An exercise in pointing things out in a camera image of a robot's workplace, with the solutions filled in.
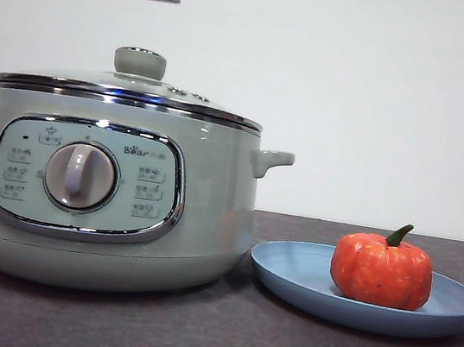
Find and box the glass lid with green knob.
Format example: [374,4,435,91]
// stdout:
[0,28,270,134]

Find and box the orange pumpkin with green stem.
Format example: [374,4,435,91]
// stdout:
[325,213,442,314]

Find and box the pale green electric steamer pot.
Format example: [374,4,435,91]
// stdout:
[0,69,302,319]

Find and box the blue plate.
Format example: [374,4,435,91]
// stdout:
[241,233,464,347]

